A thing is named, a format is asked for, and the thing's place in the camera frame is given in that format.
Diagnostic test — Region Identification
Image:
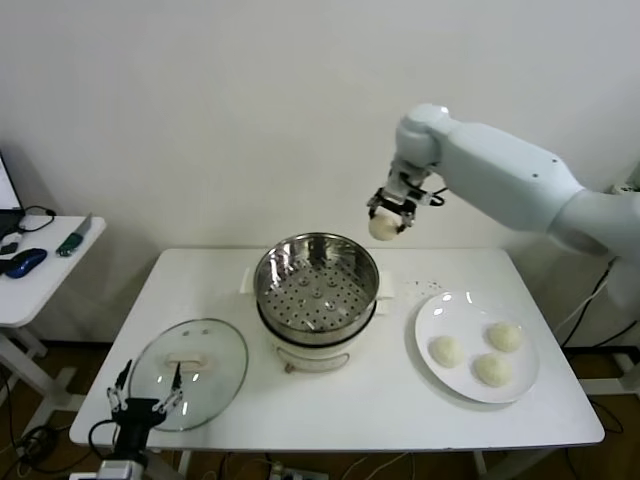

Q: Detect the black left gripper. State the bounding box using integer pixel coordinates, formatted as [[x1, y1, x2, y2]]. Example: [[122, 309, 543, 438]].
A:
[[105, 359, 184, 454]]

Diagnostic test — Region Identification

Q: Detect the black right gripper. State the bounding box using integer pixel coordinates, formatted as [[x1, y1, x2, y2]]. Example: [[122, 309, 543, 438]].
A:
[[367, 172, 434, 235]]

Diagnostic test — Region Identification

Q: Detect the white steamed baozi bun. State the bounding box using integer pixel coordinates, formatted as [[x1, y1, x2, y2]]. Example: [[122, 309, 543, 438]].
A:
[[487, 321, 526, 353], [473, 353, 515, 389], [429, 335, 465, 370], [368, 209, 401, 242]]

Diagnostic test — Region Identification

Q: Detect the glass pot lid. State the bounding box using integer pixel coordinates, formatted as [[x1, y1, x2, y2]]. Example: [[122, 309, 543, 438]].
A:
[[128, 318, 250, 433]]

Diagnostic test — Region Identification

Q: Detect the stainless steel steamer basket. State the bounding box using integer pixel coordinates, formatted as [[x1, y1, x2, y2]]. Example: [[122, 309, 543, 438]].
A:
[[253, 232, 381, 346]]

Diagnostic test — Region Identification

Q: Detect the white round plate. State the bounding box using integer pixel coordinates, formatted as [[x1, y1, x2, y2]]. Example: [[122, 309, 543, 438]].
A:
[[413, 291, 542, 404]]

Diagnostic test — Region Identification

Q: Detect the white side table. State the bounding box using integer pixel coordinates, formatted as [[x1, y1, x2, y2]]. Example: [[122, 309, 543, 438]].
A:
[[0, 215, 108, 416]]

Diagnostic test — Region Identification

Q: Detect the white electric cooker base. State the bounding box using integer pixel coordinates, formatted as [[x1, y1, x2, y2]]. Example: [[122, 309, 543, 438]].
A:
[[241, 267, 396, 375]]

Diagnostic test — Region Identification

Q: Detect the white floor power strip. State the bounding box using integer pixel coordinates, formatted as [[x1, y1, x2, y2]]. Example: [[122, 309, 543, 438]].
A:
[[267, 462, 334, 480]]

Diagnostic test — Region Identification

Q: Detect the blue computer mouse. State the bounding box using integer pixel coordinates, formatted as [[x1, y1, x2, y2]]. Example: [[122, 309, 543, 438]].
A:
[[5, 248, 50, 280]]

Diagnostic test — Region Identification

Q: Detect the black laptop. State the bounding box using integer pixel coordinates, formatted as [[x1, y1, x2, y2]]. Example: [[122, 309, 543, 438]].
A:
[[0, 147, 26, 241]]

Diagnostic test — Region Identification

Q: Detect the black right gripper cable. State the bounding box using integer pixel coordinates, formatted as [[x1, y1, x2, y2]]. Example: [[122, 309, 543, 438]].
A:
[[419, 185, 449, 207]]

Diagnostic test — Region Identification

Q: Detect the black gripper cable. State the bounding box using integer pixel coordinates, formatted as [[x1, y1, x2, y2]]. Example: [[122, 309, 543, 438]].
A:
[[419, 185, 449, 207], [88, 418, 121, 464]]

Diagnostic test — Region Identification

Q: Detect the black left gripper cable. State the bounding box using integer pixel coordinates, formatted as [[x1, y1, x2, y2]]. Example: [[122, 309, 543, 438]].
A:
[[88, 418, 121, 464]]

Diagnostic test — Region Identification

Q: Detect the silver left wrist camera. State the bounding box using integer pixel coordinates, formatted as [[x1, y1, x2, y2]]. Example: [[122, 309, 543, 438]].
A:
[[97, 459, 147, 480]]

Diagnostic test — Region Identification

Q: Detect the black floor cable bundle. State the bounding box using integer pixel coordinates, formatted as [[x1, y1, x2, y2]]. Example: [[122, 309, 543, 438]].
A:
[[14, 424, 69, 474]]

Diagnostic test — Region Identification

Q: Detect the green handled knife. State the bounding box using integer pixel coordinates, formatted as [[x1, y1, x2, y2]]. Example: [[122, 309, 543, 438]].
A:
[[55, 213, 95, 259]]

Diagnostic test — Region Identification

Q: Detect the black looped cable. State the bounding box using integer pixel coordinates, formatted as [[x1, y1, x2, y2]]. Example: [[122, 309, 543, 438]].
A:
[[19, 205, 57, 234]]

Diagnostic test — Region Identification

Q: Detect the white cable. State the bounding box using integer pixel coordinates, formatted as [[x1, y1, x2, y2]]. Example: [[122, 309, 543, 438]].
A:
[[554, 287, 609, 336]]

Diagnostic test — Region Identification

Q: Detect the black cable with plug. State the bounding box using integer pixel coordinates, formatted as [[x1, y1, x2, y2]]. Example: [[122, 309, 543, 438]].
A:
[[559, 264, 640, 349]]

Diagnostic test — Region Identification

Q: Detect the white desk base frame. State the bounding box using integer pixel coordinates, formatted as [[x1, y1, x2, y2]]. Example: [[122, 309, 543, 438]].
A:
[[579, 349, 640, 396]]

